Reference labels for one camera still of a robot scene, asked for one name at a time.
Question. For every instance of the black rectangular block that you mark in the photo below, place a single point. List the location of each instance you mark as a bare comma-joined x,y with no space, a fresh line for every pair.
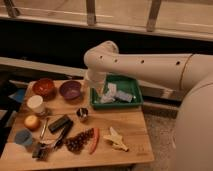
59,123

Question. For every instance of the blue plastic cup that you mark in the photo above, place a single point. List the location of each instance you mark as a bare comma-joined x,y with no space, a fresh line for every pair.
24,138

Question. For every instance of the white crumpled packet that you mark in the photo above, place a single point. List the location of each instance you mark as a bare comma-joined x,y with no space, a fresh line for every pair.
109,96

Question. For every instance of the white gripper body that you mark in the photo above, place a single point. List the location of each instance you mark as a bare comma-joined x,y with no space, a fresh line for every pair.
95,79

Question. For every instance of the purple bowl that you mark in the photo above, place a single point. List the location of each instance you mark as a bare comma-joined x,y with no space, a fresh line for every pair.
70,89

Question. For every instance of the small metal cup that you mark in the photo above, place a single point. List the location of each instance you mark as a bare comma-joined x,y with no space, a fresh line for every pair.
82,114

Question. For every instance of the white cup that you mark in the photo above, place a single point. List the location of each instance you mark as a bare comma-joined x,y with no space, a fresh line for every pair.
36,104

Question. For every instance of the red chili pepper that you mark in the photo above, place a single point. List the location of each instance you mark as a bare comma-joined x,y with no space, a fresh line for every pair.
95,140

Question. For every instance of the bunch of dark grapes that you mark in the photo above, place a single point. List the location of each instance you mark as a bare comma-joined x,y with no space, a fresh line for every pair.
75,144

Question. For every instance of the wooden board table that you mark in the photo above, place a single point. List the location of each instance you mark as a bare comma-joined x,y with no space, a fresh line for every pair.
129,123

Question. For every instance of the blue cloth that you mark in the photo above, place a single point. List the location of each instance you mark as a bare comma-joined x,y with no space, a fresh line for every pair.
19,95

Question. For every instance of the apple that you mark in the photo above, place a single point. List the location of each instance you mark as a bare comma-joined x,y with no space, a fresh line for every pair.
32,122

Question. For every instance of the green plastic tray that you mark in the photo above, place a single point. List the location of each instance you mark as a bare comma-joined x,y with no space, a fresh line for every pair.
125,84

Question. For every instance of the metal fork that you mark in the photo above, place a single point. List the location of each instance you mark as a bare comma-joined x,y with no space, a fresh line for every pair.
44,128

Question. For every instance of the black brush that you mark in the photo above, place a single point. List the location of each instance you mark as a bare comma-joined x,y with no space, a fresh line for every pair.
40,151

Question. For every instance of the peeled banana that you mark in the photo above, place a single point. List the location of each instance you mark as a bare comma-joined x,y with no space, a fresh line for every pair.
116,139

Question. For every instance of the black handled spatula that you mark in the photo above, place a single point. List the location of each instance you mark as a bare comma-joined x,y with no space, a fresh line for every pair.
61,137

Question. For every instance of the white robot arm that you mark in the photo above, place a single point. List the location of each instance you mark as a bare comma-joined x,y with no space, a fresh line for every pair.
191,73

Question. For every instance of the red bowl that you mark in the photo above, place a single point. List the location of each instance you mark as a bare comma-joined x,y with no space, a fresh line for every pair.
44,87

